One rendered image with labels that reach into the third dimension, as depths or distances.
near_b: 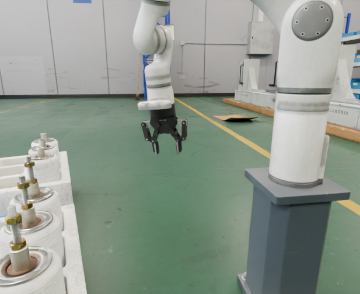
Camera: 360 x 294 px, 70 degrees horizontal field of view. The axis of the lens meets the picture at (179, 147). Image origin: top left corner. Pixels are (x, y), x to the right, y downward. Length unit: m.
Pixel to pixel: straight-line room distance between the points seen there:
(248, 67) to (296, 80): 4.43
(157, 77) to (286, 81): 0.34
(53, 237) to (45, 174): 0.42
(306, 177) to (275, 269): 0.19
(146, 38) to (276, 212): 0.49
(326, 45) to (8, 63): 7.11
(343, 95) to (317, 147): 2.44
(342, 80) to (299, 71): 2.53
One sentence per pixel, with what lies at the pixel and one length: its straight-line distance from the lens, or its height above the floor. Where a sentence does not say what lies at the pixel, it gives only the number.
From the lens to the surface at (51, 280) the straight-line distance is 0.42.
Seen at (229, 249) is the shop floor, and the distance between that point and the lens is 0.85.
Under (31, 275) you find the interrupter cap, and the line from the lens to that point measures 0.42.
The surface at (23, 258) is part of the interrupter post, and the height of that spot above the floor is 0.27.
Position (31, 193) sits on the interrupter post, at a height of 0.26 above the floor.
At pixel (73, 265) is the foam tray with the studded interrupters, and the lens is 0.53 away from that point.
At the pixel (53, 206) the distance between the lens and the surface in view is 0.63.
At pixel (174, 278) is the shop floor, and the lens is 0.75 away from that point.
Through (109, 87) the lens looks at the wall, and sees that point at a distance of 6.77.
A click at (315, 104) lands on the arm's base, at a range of 0.50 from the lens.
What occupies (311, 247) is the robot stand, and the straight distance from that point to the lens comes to 0.59.
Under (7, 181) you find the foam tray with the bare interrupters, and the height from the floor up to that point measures 0.17.
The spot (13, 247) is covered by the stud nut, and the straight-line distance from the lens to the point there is 0.42.
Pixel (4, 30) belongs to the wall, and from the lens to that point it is 7.39.
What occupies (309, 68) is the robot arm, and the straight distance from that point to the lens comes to 0.50.
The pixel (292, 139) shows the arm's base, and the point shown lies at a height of 0.39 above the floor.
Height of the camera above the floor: 0.50
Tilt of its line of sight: 15 degrees down
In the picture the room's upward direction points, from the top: straight up
